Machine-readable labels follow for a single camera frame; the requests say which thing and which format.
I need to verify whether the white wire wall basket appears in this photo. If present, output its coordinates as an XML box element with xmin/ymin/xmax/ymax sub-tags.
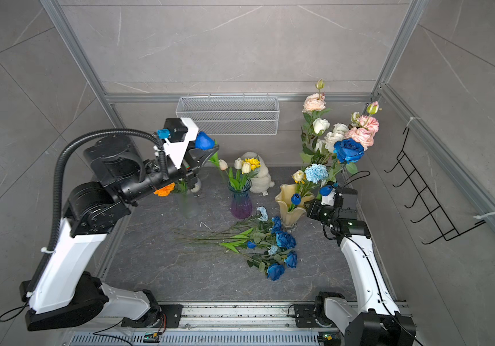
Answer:
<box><xmin>175</xmin><ymin>96</ymin><xmax>280</xmax><ymax>136</ymax></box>

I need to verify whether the pink carnation pair right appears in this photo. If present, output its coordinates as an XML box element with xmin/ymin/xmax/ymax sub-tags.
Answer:
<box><xmin>345</xmin><ymin>112</ymin><xmax>379</xmax><ymax>151</ymax></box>

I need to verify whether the black wire hook rack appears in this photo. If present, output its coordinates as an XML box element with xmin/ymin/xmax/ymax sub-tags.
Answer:
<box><xmin>384</xmin><ymin>127</ymin><xmax>486</xmax><ymax>245</ymax></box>

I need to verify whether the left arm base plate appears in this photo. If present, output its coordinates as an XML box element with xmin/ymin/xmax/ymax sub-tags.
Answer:
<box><xmin>121</xmin><ymin>304</ymin><xmax>184</xmax><ymax>329</ymax></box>

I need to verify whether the cream wavy glass vase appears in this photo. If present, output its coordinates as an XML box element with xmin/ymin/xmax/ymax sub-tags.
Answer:
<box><xmin>275</xmin><ymin>184</ymin><xmax>315</xmax><ymax>232</ymax></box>

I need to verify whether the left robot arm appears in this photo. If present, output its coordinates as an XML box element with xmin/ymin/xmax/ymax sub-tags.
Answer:
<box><xmin>0</xmin><ymin>118</ymin><xmax>219</xmax><ymax>331</ymax></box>

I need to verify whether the peach carnation top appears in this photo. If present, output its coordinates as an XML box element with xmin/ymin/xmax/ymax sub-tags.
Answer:
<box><xmin>303</xmin><ymin>93</ymin><xmax>326</xmax><ymax>113</ymax></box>

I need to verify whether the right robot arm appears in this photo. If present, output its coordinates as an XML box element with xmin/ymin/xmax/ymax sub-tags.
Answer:
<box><xmin>304</xmin><ymin>171</ymin><xmax>421</xmax><ymax>345</ymax></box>

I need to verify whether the blue rose low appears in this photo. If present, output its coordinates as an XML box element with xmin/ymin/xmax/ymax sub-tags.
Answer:
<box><xmin>284</xmin><ymin>252</ymin><xmax>298</xmax><ymax>268</ymax></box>

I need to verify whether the clear glass vase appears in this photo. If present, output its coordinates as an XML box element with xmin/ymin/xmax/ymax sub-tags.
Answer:
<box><xmin>176</xmin><ymin>190</ymin><xmax>199</xmax><ymax>219</ymax></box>

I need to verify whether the blue rose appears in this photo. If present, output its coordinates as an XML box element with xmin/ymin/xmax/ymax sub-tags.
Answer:
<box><xmin>212</xmin><ymin>231</ymin><xmax>298</xmax><ymax>256</ymax></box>
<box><xmin>247</xmin><ymin>260</ymin><xmax>286</xmax><ymax>281</ymax></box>

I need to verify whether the white rose cluster right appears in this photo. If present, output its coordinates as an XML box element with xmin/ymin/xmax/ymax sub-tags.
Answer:
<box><xmin>325</xmin><ymin>123</ymin><xmax>349</xmax><ymax>153</ymax></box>

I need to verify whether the orange marigold lower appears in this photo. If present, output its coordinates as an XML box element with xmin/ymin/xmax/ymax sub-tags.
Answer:
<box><xmin>153</xmin><ymin>183</ymin><xmax>175</xmax><ymax>197</ymax></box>

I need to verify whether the blue purple ribbed vase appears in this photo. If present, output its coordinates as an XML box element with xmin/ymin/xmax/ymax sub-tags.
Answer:
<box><xmin>228</xmin><ymin>180</ymin><xmax>253</xmax><ymax>220</ymax></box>

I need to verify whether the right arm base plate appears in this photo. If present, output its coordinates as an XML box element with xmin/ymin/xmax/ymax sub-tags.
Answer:
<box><xmin>289</xmin><ymin>304</ymin><xmax>320</xmax><ymax>328</ymax></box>

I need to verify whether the yellow sunflower centre vase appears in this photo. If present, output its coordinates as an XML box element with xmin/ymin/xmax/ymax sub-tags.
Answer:
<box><xmin>244</xmin><ymin>158</ymin><xmax>260</xmax><ymax>171</ymax></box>

